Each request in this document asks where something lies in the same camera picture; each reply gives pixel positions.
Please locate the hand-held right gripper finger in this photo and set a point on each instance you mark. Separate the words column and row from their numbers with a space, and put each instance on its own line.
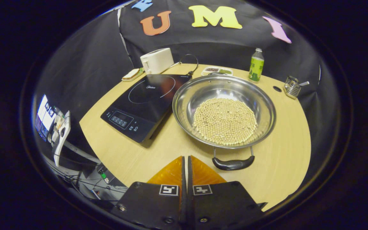
column 183, row 198
column 190, row 198

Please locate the heap of pale soybeans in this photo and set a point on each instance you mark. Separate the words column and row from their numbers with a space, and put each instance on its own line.
column 225, row 121

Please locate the black induction cooktop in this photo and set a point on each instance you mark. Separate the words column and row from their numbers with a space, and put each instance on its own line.
column 139, row 105

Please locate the white sandwich plate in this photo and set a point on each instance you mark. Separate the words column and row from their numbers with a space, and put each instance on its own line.
column 136, row 78

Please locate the white divided bean dish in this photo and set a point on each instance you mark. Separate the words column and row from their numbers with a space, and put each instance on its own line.
column 216, row 70

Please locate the sandwich with lettuce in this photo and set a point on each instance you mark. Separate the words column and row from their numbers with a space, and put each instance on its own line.
column 131, row 74

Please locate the white curved device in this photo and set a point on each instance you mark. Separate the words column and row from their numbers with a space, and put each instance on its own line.
column 63, row 134

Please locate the black table grommet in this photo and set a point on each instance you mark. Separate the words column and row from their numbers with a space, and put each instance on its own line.
column 277, row 88

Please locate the white toaster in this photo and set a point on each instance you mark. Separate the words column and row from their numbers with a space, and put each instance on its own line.
column 158, row 60

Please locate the green drink bottle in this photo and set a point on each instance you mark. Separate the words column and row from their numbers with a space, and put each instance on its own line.
column 256, row 68

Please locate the black backdrop cloth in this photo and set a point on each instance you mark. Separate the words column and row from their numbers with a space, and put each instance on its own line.
column 203, row 48

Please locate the computer monitor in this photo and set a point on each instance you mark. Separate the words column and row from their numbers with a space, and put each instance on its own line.
column 45, row 116

